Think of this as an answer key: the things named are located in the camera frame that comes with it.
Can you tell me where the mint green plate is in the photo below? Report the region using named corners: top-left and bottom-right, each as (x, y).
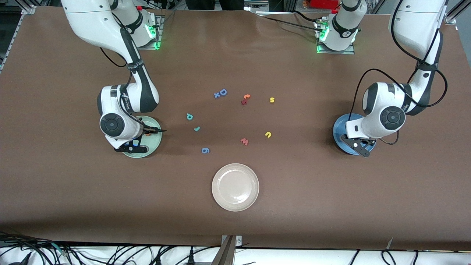
top-left (120, 116), bottom-right (162, 159)

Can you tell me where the red box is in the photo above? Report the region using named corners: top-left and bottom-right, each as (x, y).
top-left (310, 0), bottom-right (340, 10)

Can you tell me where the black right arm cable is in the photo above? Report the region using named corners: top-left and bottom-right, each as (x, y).
top-left (99, 46), bottom-right (167, 134)

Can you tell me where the beige plate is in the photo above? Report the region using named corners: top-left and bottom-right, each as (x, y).
top-left (212, 163), bottom-right (260, 212)

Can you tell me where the grey metal table bracket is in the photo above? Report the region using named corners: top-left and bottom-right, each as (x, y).
top-left (210, 235), bottom-right (242, 265)

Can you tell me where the aluminium frame profile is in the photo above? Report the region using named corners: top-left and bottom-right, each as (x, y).
top-left (0, 4), bottom-right (36, 72)
top-left (443, 0), bottom-right (471, 25)

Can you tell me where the black base cable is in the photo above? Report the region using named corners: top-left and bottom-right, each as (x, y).
top-left (258, 10), bottom-right (324, 30)

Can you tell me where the brown table cover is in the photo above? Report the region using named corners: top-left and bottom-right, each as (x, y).
top-left (0, 7), bottom-right (471, 251)

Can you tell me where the black floor cable tangle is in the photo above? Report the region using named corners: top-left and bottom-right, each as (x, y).
top-left (0, 231), bottom-right (221, 265)

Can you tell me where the blue plate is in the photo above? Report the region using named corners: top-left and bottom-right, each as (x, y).
top-left (333, 113), bottom-right (378, 156)

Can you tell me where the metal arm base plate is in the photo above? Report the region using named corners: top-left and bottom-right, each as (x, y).
top-left (316, 18), bottom-right (355, 55)
top-left (122, 15), bottom-right (162, 50)

